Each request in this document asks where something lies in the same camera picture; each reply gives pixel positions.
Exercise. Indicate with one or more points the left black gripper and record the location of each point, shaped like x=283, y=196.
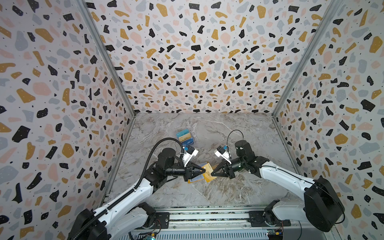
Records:
x=189, y=172

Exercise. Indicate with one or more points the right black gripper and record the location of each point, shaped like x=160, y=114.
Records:
x=228, y=168

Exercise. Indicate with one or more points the yellow card holder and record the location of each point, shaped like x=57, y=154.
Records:
x=196, y=179

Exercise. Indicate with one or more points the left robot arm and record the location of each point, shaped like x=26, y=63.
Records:
x=129, y=210

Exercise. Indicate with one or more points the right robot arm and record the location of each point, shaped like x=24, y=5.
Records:
x=319, y=204

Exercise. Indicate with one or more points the white ventilation grille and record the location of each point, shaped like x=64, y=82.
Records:
x=204, y=235

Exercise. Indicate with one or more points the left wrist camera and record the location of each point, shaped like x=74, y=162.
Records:
x=189, y=153

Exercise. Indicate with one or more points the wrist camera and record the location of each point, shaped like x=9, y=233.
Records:
x=189, y=153
x=222, y=152

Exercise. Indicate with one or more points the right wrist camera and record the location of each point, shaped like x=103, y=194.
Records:
x=222, y=152

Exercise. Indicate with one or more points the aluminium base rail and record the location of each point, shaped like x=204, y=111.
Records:
x=235, y=218

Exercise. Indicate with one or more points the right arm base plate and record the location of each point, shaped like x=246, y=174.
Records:
x=266, y=219

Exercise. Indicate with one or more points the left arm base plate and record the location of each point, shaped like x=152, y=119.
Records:
x=157, y=221

